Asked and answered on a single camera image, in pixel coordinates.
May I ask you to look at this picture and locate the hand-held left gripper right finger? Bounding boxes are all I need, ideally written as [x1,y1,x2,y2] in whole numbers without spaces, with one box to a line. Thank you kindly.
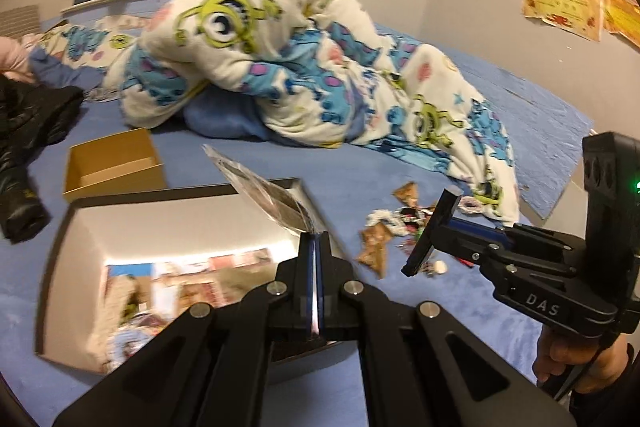
[315,232,576,427]

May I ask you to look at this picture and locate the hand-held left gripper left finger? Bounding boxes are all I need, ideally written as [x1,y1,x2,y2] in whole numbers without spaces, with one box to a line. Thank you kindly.
[52,233,314,427]

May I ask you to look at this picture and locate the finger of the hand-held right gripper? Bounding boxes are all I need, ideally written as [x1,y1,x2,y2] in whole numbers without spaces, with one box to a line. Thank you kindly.
[434,226,577,279]
[449,216,586,259]

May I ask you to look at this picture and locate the clear plastic packet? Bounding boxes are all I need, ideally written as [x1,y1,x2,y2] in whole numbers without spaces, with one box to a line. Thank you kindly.
[201,144,316,236]

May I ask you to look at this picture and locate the black shoe box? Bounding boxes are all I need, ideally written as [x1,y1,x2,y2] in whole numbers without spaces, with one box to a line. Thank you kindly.
[35,178,362,376]

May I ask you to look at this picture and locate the person's right forearm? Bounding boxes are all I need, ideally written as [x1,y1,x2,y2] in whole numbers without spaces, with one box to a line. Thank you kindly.
[565,342,640,414]

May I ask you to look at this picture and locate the person's right hand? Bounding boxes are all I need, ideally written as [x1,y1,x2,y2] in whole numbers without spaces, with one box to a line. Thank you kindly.
[532,329,634,394]

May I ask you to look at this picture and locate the pink white scrunchie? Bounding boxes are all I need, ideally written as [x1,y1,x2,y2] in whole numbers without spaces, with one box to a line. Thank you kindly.
[457,195,489,216]

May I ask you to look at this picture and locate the brown triangular packet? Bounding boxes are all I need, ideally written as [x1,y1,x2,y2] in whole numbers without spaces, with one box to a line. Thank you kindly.
[391,180,424,210]
[355,224,394,279]

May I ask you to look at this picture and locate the white blue lace scrunchie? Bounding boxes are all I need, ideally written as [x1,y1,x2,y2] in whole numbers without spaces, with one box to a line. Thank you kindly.
[364,206,426,236]

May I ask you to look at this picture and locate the blue bed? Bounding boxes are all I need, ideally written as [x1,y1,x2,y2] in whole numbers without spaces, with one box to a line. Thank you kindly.
[0,14,596,427]

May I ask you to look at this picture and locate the colourful packets heap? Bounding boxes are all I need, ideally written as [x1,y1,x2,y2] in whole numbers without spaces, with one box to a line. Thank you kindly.
[102,248,282,360]

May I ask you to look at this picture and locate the blue pillow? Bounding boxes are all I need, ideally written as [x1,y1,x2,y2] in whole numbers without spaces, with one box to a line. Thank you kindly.
[184,94,282,143]

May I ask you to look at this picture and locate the small yellow cardboard box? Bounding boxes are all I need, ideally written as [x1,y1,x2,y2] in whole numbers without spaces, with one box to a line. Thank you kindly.
[62,127,168,203]

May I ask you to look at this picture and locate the printed blanket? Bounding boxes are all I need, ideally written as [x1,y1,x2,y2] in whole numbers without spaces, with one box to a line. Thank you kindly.
[37,0,521,228]

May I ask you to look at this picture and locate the black puffy jacket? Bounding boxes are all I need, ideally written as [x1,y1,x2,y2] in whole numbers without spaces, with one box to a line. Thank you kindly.
[0,74,86,244]

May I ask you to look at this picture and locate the blue cloth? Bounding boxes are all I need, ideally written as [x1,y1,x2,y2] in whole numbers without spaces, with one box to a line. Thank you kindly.
[28,49,104,96]

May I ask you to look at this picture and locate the pink cloth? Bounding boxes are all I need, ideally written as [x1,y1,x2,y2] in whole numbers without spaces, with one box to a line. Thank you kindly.
[0,35,39,86]

